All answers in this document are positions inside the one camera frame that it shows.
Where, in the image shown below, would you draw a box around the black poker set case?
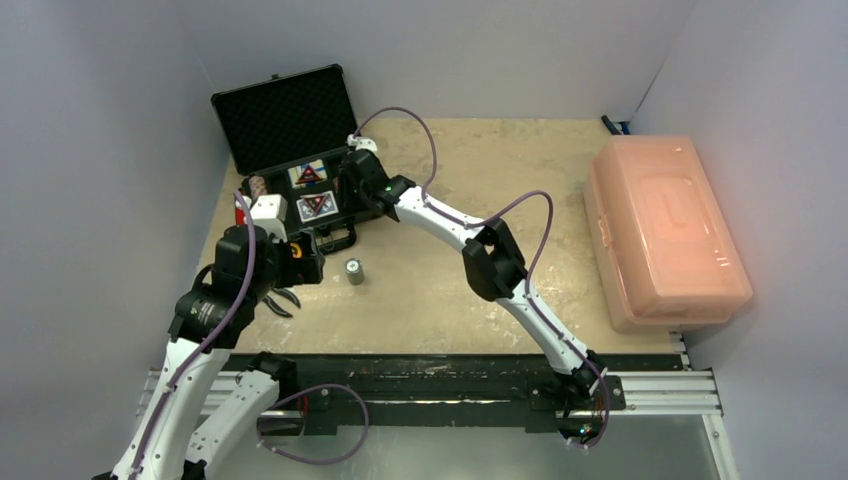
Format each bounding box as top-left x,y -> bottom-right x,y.
211,64 -> 378,254

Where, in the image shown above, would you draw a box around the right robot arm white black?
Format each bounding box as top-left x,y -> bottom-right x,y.
341,150 -> 609,407

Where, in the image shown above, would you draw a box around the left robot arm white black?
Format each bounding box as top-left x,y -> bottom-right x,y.
103,225 -> 324,479

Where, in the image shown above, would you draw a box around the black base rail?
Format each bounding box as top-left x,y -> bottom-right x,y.
165,352 -> 684,439

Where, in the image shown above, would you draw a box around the black pliers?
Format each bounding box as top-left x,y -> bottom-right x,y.
262,288 -> 301,319

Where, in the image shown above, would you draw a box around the yellow tape measure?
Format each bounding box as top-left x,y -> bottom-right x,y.
289,242 -> 303,259

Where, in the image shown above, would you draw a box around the card deck upper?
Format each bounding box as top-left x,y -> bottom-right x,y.
288,159 -> 328,189

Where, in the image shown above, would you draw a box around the pink translucent plastic storage box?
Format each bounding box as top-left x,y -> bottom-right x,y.
584,135 -> 753,333

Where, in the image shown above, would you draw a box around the card deck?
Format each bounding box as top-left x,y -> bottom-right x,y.
288,159 -> 328,189
296,191 -> 339,223

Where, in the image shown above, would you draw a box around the pink chip stack in case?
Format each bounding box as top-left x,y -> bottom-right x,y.
247,176 -> 269,198

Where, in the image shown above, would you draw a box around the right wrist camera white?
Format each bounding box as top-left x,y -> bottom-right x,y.
347,134 -> 378,153

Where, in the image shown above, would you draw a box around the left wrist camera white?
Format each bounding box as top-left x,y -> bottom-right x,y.
250,194 -> 288,242

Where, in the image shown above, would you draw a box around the blue clamp at wall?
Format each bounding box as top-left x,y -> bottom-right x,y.
600,115 -> 630,135

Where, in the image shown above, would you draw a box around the grey poker chip stack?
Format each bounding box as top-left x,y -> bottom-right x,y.
344,258 -> 365,285

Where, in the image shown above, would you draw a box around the card deck lower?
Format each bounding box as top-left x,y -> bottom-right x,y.
296,191 -> 339,223

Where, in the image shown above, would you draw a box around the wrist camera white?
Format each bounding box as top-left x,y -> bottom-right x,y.
250,194 -> 288,242
347,134 -> 378,153

